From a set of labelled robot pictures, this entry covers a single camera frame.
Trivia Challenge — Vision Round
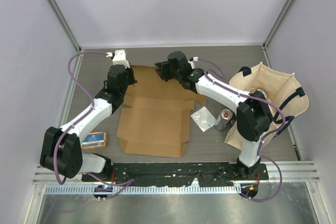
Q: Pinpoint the brown cardboard box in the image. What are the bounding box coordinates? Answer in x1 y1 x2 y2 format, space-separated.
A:
117 66 206 158

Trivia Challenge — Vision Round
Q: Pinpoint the silver red drink can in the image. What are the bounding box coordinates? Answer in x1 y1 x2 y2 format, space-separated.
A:
215 109 236 131

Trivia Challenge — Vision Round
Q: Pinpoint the peach tube in bag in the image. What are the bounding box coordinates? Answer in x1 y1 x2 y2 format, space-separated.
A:
251 89 268 101

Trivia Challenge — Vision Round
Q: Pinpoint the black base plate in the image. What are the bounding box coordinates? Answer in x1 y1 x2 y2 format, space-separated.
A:
96 162 269 187

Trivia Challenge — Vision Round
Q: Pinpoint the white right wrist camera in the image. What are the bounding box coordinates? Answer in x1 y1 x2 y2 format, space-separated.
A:
188 57 198 69

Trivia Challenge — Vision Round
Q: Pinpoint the clear plastic sachet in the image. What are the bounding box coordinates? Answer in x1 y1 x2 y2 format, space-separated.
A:
191 106 216 132

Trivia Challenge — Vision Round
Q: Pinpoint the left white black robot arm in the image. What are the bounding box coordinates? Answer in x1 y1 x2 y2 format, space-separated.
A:
39 65 136 182

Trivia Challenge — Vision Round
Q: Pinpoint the beige canvas tote bag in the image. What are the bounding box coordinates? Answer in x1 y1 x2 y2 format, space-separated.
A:
229 63 309 146

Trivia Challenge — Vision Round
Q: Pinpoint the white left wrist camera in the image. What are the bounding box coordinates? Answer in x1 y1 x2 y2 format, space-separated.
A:
106 49 130 68

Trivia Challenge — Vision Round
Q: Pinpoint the aluminium frame rail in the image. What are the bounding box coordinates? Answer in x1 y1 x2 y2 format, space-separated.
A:
32 161 320 185

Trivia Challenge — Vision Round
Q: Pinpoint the yellow sponge with blue label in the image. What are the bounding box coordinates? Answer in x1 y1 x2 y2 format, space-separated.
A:
81 132 107 150

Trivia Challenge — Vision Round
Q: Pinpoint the perforated cable duct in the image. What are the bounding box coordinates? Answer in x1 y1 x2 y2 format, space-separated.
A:
45 184 241 195

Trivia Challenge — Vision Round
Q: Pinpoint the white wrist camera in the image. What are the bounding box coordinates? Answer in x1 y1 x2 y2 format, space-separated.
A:
188 57 198 69
106 49 130 68

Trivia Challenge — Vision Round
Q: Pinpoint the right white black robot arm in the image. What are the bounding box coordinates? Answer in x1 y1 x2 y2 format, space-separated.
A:
154 51 272 179

